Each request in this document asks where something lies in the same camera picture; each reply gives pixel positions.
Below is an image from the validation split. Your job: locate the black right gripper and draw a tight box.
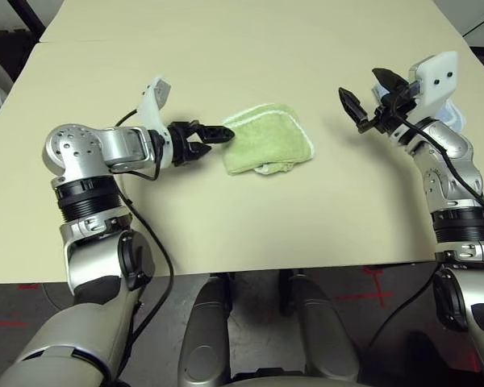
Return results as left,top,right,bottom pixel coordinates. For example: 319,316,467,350
338,67,419,136

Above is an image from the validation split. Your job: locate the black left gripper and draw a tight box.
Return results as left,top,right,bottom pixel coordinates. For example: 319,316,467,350
167,119,236,169

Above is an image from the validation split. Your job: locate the green towel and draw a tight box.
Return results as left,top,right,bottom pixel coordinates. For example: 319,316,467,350
220,102,317,177

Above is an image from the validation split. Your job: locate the folded blue towel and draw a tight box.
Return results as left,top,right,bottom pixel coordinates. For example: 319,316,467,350
372,81,468,131

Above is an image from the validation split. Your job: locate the grey left robot leg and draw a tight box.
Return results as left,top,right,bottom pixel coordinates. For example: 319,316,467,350
179,273,235,387

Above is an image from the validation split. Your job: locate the grey robot leg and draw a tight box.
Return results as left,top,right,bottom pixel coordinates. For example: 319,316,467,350
179,273,235,387
280,270,364,384

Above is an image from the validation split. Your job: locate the grey right robot leg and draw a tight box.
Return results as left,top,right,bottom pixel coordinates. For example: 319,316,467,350
280,270,364,384

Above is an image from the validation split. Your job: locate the black diagonal metal bar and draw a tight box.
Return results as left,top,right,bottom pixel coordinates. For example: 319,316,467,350
18,0,46,42

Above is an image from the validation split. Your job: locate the beige robot torso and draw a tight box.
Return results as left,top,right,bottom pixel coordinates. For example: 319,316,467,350
225,372,372,387

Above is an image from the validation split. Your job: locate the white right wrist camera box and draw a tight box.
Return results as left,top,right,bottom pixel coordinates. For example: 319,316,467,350
406,50,459,140

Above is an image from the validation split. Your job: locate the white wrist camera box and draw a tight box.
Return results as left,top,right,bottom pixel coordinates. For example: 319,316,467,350
406,50,459,140
136,75,175,169

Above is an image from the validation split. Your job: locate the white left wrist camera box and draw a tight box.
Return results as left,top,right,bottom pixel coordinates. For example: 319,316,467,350
136,75,175,169

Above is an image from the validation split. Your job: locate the black left wrist camera cable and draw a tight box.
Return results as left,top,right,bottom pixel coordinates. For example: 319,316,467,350
108,107,175,382

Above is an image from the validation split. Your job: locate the thin white floor wire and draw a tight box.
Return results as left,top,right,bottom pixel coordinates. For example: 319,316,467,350
42,283,65,311

